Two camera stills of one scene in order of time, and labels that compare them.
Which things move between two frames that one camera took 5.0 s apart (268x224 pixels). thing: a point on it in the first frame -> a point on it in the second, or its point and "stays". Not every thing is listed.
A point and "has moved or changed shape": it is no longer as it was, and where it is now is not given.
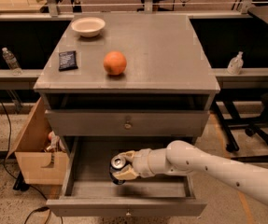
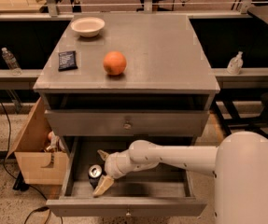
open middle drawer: [87, 189] stays
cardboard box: [41, 155] stays
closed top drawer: [124, 123] stays
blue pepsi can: [118, 161] has moved or changed shape
